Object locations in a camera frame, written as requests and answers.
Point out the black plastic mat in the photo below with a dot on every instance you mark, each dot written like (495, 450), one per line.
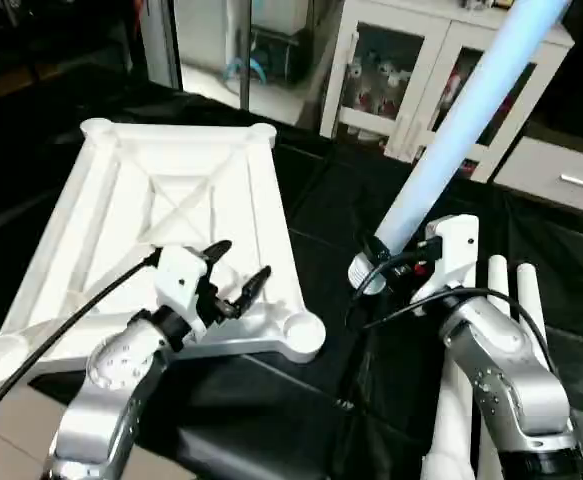
(341, 200)

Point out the white drawer unit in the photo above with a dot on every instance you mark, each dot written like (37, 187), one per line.
(566, 180)

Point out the white glass door cabinet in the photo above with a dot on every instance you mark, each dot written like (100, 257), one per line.
(411, 80)

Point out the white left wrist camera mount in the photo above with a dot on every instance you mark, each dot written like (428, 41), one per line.
(179, 280)

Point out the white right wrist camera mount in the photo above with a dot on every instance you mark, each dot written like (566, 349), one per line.
(456, 250)

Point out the white plastic table top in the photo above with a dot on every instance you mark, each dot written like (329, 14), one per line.
(121, 230)

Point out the teal floor stand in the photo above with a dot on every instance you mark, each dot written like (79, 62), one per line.
(246, 70)

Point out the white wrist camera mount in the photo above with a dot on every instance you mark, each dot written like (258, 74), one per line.
(179, 280)
(456, 250)

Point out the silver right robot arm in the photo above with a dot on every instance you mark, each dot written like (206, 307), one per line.
(511, 380)

